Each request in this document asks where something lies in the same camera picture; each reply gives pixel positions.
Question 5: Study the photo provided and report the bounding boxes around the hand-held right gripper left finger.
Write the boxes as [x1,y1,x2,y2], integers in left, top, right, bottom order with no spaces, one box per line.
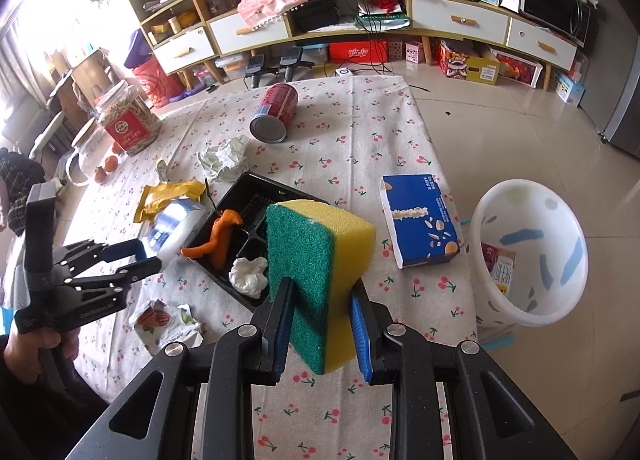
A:
[92,277,297,460]

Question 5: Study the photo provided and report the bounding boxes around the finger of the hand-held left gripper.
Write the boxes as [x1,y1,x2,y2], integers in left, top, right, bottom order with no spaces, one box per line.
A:
[62,255,164,293]
[52,239,150,268]

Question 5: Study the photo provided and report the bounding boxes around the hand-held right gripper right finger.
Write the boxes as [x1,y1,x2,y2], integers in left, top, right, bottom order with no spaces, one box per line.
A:
[349,285,576,460]

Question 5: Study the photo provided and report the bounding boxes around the white blue plastic packet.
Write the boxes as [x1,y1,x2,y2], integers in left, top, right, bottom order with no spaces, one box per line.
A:
[141,197,211,261]

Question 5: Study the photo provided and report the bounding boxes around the yellow green scouring sponge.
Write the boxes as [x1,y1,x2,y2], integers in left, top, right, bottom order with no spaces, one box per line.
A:
[265,199,377,376]

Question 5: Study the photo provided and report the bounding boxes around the strawberry print white wrapper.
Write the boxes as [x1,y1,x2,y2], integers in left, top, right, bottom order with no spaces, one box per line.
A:
[129,303,203,356]

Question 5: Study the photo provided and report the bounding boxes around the black plastic food tray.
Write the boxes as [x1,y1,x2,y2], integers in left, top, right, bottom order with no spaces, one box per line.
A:
[192,171,331,313]

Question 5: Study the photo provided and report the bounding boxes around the white plastic bin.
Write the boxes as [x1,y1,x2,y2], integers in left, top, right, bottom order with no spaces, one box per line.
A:
[467,179,590,328]

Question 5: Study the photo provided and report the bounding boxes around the person's left forearm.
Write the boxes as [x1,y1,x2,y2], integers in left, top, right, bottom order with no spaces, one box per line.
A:
[0,365,123,460]

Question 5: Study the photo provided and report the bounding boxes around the person's left hand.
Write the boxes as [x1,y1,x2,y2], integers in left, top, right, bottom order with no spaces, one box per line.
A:
[4,327,81,387]

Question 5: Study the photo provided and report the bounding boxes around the dark plaid cloth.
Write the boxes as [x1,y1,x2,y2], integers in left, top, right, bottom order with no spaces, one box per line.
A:
[0,150,47,236]

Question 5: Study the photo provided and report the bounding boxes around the white crumpled tissue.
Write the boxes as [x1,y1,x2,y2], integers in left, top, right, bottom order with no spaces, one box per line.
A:
[229,257,270,299]

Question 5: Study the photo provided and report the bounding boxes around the yellow snack packet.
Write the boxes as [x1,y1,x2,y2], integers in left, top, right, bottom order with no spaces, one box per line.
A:
[136,179,207,223]

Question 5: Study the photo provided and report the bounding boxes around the orange carrot scrap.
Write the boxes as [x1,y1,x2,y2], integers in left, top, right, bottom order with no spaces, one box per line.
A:
[181,209,244,271]

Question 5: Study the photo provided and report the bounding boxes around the clear glass pitcher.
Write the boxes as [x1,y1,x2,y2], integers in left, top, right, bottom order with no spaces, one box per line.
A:
[65,117,118,186]

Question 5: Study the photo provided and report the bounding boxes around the pale green crumpled paper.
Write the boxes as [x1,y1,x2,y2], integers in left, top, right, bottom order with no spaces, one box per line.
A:
[196,135,251,183]

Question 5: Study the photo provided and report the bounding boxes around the glass jar with red label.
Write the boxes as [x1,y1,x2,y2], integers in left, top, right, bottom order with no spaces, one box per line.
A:
[95,80,161,156]

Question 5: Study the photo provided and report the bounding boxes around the blue cardboard box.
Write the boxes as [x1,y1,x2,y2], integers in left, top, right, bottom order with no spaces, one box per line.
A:
[378,174,462,270]

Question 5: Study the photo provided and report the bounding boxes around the red white snack wrapper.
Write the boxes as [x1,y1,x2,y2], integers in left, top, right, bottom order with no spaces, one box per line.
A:
[481,243,517,296]

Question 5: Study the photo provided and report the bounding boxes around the red plastic basket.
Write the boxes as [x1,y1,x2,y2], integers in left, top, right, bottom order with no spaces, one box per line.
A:
[132,58,186,108]

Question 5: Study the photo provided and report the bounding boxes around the wooden side table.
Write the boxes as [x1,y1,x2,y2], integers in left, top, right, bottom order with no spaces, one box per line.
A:
[47,48,118,133]

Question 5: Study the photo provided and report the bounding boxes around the cherry print tablecloth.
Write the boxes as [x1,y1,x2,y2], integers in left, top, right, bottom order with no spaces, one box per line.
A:
[65,74,493,460]

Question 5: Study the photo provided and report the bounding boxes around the red drink can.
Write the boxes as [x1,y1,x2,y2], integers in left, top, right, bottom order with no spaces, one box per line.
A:
[249,83,299,143]

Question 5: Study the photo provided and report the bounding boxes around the purple plastic item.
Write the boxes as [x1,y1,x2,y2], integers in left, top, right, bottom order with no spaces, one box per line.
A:
[123,29,158,68]

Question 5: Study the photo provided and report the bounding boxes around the clear plastic storage box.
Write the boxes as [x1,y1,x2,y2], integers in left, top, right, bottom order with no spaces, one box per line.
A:
[215,54,251,81]

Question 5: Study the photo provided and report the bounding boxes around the black hand-held device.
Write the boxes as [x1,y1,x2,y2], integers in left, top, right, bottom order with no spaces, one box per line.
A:
[245,54,266,88]
[280,48,306,81]

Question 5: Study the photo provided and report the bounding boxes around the wooden shelf unit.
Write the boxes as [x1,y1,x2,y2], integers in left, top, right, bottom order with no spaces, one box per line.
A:
[129,0,221,76]

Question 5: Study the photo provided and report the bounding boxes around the flat red box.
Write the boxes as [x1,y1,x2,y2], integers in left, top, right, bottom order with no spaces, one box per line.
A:
[327,42,388,64]

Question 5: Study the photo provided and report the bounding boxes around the lion print cardboard box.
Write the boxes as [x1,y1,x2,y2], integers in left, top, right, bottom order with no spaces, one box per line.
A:
[437,39,501,86]

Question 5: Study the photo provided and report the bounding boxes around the black electronic device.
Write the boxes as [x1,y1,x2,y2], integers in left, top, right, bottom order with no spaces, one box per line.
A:
[291,0,341,34]

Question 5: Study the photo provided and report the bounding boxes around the red white gift box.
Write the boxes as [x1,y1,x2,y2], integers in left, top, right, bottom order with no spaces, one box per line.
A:
[492,48,545,88]

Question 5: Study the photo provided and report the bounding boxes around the blue white yellow carton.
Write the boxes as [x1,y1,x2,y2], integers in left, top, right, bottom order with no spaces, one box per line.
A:
[552,71,586,106]

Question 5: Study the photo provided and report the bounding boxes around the wooden white-drawer TV cabinet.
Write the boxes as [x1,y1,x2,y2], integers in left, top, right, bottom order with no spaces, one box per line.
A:
[205,0,581,88]

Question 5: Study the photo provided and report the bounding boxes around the grey refrigerator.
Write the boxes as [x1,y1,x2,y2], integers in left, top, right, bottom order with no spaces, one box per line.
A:
[602,15,640,161]

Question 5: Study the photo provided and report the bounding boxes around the black microwave oven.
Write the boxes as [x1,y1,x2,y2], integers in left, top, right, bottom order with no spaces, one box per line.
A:
[520,0,593,46]

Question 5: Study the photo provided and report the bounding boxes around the black cables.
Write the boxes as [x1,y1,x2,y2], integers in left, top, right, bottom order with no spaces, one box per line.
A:
[320,0,391,76]

